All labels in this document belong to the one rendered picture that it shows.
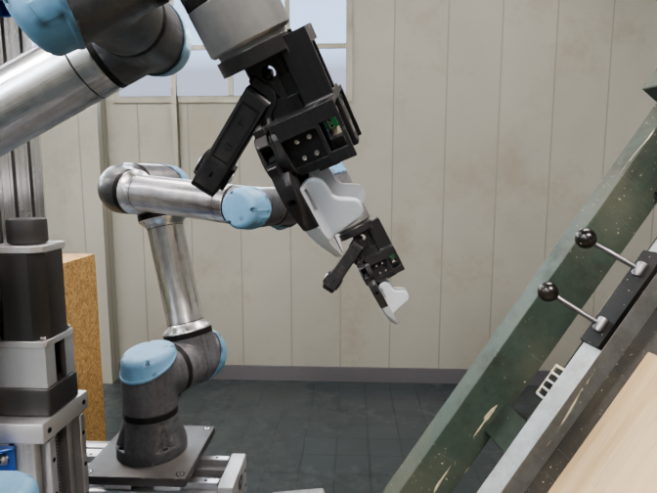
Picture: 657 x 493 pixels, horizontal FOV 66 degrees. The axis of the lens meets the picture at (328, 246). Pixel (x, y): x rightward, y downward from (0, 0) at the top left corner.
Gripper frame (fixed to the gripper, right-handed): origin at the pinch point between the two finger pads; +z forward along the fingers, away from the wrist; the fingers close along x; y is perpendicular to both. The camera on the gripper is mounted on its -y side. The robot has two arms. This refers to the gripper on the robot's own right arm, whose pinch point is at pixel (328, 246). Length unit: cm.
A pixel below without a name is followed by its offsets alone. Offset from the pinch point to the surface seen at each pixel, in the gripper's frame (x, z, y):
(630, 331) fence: 32, 48, 32
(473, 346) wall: 288, 251, -23
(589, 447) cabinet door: 16, 56, 19
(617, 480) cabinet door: 9, 55, 21
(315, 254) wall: 305, 135, -113
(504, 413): 40, 69, 6
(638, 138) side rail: 74, 32, 53
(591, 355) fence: 30, 50, 25
